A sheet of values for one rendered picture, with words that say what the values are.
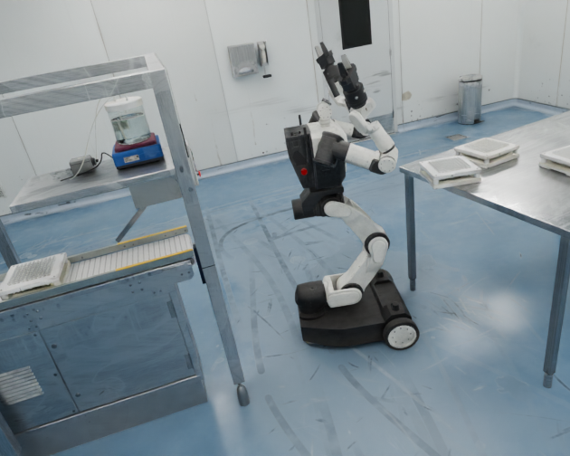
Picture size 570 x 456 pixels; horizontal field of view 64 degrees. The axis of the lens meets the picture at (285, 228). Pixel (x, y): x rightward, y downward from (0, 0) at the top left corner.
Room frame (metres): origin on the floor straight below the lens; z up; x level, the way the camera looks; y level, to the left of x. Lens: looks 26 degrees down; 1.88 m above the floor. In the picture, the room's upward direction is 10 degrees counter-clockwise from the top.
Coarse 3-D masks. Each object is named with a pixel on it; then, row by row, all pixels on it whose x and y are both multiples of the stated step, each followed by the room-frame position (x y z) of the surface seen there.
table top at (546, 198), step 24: (552, 120) 2.91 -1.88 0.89; (528, 144) 2.56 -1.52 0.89; (552, 144) 2.50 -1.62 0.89; (408, 168) 2.50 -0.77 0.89; (480, 168) 2.32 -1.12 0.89; (504, 168) 2.26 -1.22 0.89; (528, 168) 2.21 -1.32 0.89; (456, 192) 2.12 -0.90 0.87; (480, 192) 2.03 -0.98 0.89; (504, 192) 1.98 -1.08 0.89; (528, 192) 1.94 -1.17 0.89; (552, 192) 1.90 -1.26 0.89; (528, 216) 1.72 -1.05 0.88; (552, 216) 1.68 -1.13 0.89
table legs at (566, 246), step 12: (408, 180) 2.51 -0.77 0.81; (408, 192) 2.52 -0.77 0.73; (408, 204) 2.52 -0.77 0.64; (408, 216) 2.52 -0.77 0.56; (408, 228) 2.53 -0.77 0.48; (408, 240) 2.53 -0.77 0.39; (564, 240) 1.58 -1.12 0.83; (408, 252) 2.54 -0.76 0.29; (564, 252) 1.57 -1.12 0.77; (408, 264) 2.54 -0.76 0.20; (564, 264) 1.56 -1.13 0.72; (408, 276) 2.55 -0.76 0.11; (564, 276) 1.56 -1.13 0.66; (564, 288) 1.56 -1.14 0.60; (552, 300) 1.59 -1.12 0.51; (564, 300) 1.57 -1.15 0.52; (552, 312) 1.59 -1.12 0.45; (564, 312) 1.57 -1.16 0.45; (552, 324) 1.58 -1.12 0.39; (552, 336) 1.57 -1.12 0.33; (552, 348) 1.56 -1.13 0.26; (552, 360) 1.56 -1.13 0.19; (552, 372) 1.56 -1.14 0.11
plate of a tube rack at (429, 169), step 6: (456, 156) 2.38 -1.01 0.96; (462, 156) 2.37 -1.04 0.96; (420, 162) 2.38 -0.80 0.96; (426, 162) 2.37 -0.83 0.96; (468, 162) 2.26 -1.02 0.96; (426, 168) 2.27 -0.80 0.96; (432, 168) 2.26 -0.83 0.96; (468, 168) 2.18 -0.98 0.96; (474, 168) 2.16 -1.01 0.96; (432, 174) 2.18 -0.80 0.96; (438, 174) 2.17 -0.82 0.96; (444, 174) 2.16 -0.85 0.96; (450, 174) 2.15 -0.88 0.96; (456, 174) 2.15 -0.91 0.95; (462, 174) 2.14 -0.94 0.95; (468, 174) 2.14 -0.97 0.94
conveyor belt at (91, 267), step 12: (168, 240) 2.04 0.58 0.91; (180, 240) 2.02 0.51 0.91; (120, 252) 1.99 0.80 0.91; (132, 252) 1.97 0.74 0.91; (144, 252) 1.95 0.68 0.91; (156, 252) 1.93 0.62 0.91; (168, 252) 1.91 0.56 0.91; (72, 264) 1.95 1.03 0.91; (84, 264) 1.93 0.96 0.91; (96, 264) 1.91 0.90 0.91; (108, 264) 1.89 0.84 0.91; (120, 264) 1.87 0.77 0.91; (72, 276) 1.84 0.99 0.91; (84, 276) 1.82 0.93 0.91; (120, 276) 1.77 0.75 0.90; (0, 300) 1.73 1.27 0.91
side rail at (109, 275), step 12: (192, 252) 1.82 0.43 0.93; (144, 264) 1.78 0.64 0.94; (156, 264) 1.79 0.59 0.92; (96, 276) 1.73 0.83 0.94; (108, 276) 1.74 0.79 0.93; (48, 288) 1.70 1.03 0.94; (60, 288) 1.70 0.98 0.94; (72, 288) 1.71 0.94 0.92; (12, 300) 1.66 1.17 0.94; (24, 300) 1.67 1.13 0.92
